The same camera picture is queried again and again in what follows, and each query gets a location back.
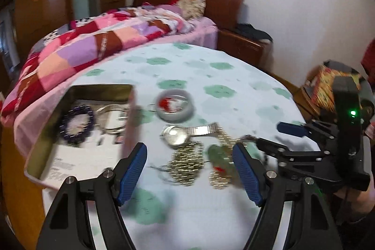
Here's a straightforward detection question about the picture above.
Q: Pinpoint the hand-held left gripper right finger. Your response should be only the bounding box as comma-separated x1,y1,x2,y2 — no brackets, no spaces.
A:
232,142,343,250

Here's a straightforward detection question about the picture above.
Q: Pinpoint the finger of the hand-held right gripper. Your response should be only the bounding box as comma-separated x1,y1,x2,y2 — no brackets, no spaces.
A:
256,137,333,169
277,120,336,141

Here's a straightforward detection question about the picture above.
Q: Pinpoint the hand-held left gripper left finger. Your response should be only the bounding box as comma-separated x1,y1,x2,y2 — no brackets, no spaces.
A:
36,142,148,250

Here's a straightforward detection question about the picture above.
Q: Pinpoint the green jade pendant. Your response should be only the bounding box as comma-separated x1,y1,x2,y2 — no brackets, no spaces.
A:
208,145,235,180

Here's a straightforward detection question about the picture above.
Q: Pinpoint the gold chain necklace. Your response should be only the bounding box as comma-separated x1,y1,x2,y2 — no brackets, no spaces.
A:
167,125,258,190

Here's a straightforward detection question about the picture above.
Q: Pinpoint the red white braided bracelet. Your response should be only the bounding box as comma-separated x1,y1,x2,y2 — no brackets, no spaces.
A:
159,97,180,113

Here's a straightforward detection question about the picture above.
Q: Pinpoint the pale jade bangle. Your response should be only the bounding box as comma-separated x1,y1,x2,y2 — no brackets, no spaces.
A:
155,89,195,123

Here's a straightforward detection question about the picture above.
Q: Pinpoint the metal tin box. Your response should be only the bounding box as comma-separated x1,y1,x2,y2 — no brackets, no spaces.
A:
24,84,138,190

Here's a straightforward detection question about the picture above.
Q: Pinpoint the person's right forearm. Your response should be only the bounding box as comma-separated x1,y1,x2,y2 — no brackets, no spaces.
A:
332,178,375,228

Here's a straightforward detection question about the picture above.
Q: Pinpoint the white printed paper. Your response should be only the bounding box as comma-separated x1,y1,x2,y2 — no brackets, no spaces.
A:
41,142,125,189

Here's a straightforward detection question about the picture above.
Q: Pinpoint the colourful patterned bag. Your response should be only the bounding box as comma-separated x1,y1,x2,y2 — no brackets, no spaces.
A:
310,61,368,113

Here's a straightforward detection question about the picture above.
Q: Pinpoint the silver wrist watch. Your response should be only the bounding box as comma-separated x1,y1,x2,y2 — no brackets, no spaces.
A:
160,123,219,148

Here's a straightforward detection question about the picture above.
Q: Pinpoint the silver bangle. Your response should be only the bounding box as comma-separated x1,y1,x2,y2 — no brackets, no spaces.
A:
96,104,131,134

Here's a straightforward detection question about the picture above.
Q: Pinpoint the red cloth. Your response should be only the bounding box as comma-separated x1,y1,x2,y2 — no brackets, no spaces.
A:
361,38,375,79

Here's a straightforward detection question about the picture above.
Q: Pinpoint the wooden nightstand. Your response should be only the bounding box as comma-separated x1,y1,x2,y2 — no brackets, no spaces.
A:
217,27,274,67

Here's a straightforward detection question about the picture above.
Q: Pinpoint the cloud print tablecloth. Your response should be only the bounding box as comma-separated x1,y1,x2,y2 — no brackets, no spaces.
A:
41,42,323,250

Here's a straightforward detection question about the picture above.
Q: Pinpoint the dark folded clothing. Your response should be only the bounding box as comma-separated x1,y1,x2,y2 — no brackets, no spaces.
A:
234,23,274,43

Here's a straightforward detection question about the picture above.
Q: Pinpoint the pink bed sheet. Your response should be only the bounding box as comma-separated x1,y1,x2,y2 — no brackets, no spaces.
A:
0,16,220,127

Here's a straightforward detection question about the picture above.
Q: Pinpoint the patchwork quilt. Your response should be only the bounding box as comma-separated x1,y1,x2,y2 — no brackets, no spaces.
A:
0,2,200,122

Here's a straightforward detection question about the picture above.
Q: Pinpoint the floral pillow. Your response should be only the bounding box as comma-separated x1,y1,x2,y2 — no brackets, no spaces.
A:
176,0,207,20

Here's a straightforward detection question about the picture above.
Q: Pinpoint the wooden wardrobe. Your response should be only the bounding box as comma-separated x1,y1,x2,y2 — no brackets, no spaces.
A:
0,0,130,92

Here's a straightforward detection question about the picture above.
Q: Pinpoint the purple bead bracelet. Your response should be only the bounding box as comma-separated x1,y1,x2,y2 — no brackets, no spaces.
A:
59,105,97,145

